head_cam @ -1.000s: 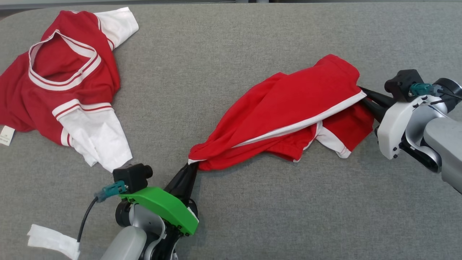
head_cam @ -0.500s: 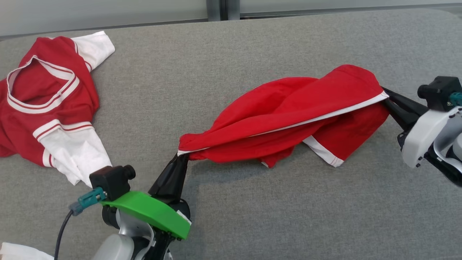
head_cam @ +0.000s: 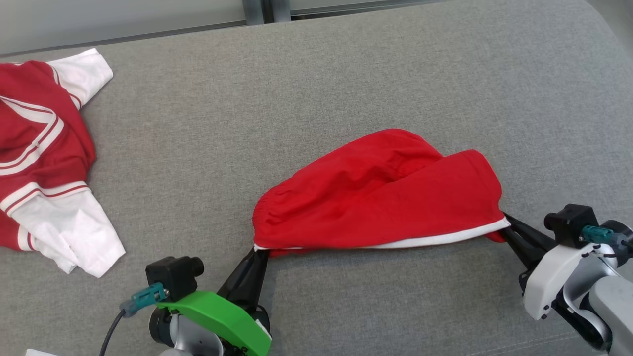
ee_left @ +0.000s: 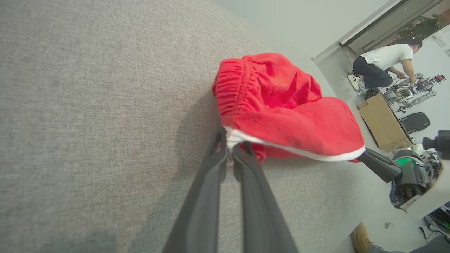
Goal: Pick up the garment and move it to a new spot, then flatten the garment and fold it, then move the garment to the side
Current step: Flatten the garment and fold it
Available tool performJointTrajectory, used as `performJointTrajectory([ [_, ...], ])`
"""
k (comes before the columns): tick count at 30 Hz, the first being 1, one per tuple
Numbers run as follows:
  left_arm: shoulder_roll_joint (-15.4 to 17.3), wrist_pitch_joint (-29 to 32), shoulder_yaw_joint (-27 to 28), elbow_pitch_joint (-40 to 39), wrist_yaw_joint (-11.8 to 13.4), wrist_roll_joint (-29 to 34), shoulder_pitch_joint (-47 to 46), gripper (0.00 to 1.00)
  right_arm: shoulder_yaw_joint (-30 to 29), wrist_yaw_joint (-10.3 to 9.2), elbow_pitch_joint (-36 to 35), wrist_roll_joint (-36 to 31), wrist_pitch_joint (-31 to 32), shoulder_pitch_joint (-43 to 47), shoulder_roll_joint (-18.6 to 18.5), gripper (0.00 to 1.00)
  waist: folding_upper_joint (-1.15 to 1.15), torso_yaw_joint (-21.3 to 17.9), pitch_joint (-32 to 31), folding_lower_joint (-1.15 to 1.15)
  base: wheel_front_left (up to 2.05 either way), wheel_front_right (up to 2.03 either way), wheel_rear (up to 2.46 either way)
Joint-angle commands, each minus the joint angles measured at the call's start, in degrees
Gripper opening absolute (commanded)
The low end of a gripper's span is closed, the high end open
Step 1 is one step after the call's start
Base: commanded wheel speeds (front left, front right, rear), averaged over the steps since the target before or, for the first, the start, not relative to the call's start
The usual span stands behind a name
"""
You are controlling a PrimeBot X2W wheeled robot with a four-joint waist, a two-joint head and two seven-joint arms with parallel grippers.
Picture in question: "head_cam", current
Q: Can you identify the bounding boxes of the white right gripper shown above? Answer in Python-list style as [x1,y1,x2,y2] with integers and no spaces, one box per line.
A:
[501,213,602,321]

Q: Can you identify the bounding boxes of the red white basketball jersey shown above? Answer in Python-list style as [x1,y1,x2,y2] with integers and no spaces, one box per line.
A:
[0,48,127,279]

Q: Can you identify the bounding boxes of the grey fabric sofa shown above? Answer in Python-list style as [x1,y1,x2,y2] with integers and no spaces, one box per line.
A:
[0,0,633,356]

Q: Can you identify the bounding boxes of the left black cable teal plug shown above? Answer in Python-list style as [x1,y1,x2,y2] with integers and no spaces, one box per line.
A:
[99,283,170,356]

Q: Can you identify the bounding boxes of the black cable teal plug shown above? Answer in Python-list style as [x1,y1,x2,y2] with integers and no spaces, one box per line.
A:
[581,224,633,249]
[99,283,170,356]

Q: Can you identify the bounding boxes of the red shorts white trim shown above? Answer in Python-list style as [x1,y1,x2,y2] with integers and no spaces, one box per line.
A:
[252,128,512,258]

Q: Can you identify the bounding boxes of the grey vertical frame post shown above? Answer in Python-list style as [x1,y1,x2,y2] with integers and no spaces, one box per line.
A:
[242,0,292,25]

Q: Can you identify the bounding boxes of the right black cable teal plug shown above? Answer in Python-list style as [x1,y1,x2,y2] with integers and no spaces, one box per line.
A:
[581,224,633,249]

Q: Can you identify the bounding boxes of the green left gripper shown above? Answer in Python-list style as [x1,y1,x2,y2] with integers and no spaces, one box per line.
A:
[158,249,272,356]

